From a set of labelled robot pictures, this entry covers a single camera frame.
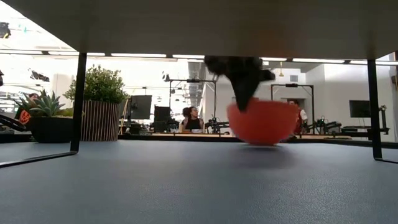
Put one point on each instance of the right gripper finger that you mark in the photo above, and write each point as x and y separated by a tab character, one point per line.
244	93

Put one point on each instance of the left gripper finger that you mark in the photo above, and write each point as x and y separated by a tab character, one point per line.
21	127

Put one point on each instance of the coral red plastic bowl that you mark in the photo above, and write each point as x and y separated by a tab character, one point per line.
264	124

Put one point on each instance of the small succulent in black pot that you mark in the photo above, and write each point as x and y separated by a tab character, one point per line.
49	124

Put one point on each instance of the person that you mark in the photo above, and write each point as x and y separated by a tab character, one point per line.
192	119
301	116
33	96

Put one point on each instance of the ceiling light strip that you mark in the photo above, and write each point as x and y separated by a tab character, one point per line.
188	56
77	53
138	55
318	60

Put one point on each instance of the flowering plant in striped pot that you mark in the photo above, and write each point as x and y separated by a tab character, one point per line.
99	105

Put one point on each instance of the small black monitor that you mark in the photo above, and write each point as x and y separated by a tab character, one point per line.
162	113

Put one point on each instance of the black background rig frame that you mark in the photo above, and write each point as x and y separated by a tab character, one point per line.
192	81
292	85

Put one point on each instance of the black metal table frame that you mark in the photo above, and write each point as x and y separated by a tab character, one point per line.
326	141

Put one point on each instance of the black wall screen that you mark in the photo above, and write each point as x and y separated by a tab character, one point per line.
359	109

